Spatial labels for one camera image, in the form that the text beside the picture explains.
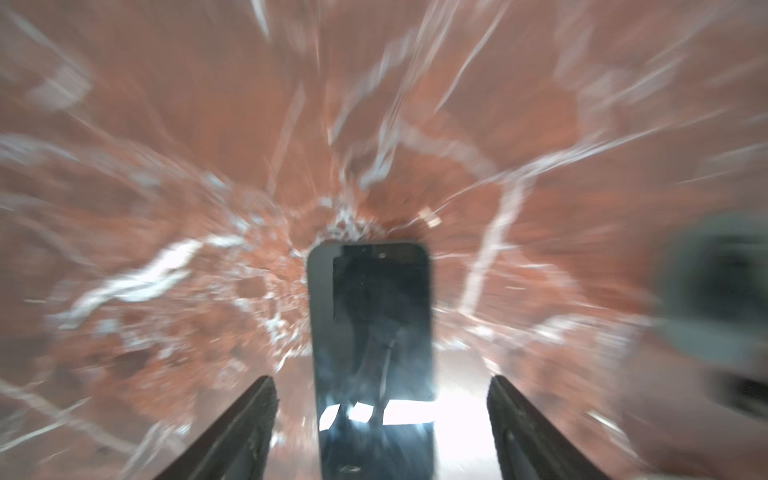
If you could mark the black phone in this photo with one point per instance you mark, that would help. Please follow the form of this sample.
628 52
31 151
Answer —
371 331

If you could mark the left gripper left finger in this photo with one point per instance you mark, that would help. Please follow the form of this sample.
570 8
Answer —
237 444

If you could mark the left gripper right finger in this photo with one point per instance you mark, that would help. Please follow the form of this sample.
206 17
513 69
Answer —
528 445

